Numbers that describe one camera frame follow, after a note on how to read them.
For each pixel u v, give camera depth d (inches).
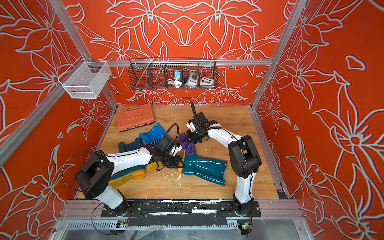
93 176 17.6
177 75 32.8
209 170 33.4
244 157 20.1
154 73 39.4
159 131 41.6
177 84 33.6
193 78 35.9
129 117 42.0
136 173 31.4
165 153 28.2
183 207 29.2
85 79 36.2
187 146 32.4
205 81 37.1
